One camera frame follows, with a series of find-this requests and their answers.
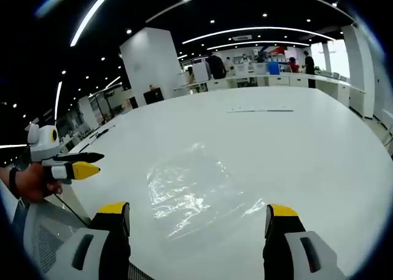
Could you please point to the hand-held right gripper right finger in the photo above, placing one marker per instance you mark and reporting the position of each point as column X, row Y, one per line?
column 285, row 252

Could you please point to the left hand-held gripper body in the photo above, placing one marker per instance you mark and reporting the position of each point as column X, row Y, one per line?
column 43, row 143

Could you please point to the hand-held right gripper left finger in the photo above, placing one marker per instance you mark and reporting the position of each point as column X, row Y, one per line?
column 110, row 249

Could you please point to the large clear food packaging bag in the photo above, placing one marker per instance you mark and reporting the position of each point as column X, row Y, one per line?
column 196, row 200

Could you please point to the small clear food packaging bag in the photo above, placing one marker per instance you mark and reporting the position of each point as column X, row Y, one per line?
column 204, row 157

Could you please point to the person's left hand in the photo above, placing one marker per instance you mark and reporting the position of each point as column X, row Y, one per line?
column 33, row 181

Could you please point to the black tool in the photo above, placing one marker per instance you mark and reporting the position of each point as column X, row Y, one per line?
column 102, row 131

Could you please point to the black wristband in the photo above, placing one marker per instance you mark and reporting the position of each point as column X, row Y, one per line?
column 13, row 181

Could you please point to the grey mesh chair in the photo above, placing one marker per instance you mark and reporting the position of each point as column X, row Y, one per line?
column 46, row 234

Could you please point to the white square pillar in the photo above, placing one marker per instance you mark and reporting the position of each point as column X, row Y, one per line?
column 150, row 62

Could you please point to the white flat strip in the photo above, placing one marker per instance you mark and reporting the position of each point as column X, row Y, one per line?
column 259, row 110

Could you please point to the white appliance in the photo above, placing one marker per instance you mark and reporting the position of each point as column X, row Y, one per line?
column 201, row 72

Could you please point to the white counter cabinets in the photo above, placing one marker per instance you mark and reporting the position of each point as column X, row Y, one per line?
column 276, row 81

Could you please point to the blue box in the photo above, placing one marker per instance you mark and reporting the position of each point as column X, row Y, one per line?
column 274, row 68

